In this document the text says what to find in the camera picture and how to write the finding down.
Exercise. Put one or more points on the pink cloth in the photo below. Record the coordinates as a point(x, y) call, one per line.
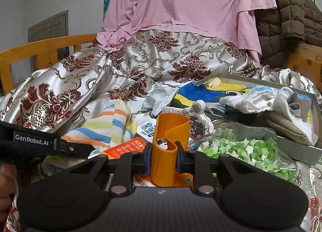
point(181, 3)

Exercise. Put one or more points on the person's left hand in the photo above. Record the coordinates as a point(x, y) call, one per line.
point(6, 189)

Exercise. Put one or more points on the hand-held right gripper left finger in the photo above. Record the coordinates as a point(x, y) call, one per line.
point(148, 160)

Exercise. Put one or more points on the floral satin bedspread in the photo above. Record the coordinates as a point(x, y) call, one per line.
point(37, 48)

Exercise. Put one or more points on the floral satin blanket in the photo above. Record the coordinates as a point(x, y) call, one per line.
point(125, 71)

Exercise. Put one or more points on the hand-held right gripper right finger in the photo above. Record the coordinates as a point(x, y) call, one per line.
point(179, 162)

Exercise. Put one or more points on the white carton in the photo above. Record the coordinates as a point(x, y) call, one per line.
point(146, 130)

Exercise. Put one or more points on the bag of green paper stars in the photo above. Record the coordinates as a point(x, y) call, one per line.
point(239, 149)

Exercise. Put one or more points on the cartoon printed cloth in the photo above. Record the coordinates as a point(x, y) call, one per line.
point(198, 94)

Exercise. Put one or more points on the grey and white sock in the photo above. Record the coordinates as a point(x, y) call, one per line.
point(295, 103)

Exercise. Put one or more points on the grey door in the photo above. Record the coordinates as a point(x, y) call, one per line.
point(47, 30)

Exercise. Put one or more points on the brown quilted jacket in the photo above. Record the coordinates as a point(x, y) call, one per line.
point(289, 20)

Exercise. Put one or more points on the pastel striped fuzzy sock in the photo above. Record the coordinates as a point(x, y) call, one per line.
point(108, 126)

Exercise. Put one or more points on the beige sock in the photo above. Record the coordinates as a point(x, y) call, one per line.
point(281, 123)

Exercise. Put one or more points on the orange curved plastic holder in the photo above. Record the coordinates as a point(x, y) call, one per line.
point(162, 169)

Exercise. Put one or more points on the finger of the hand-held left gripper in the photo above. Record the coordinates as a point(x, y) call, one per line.
point(75, 147)

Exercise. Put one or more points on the crumpled clear plastic wrapper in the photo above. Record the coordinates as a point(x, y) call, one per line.
point(158, 98)

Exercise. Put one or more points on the grey tray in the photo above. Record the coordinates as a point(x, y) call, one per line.
point(299, 151)

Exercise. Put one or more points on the white and blue sock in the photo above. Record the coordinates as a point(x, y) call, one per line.
point(246, 102)

